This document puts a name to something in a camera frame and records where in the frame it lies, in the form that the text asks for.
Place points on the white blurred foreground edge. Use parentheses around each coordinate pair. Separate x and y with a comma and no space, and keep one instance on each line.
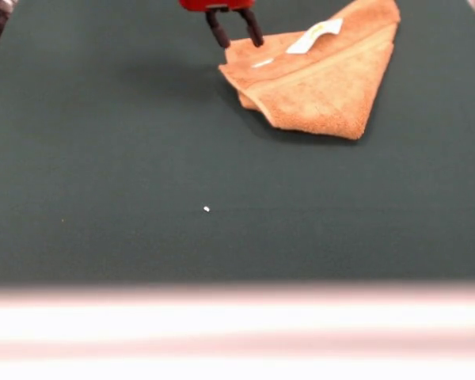
(237,332)

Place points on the dark green table cloth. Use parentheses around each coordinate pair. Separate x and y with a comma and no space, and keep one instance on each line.
(103,158)

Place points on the orange terry towel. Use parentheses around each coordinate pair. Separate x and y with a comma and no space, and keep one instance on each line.
(324,91)

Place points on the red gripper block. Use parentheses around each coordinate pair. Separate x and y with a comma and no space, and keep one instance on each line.
(217,4)

